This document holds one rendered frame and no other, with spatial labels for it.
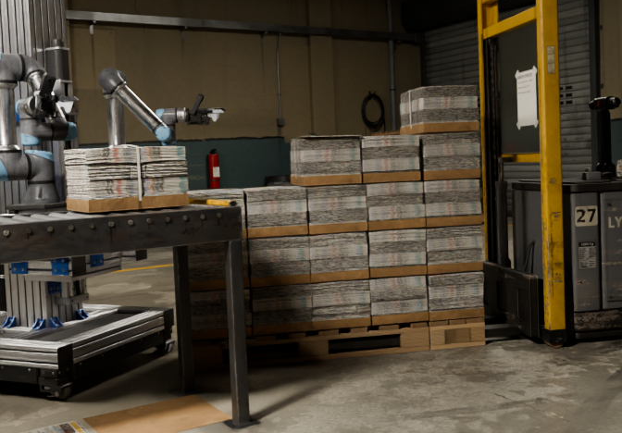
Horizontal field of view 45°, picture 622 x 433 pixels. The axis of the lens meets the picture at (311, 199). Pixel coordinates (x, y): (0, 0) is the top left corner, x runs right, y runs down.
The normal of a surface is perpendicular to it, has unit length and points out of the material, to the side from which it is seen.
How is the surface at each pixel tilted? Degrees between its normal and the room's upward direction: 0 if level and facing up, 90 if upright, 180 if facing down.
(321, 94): 90
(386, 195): 90
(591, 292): 90
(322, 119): 90
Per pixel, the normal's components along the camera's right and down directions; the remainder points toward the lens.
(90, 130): 0.54, 0.02
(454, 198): 0.19, 0.04
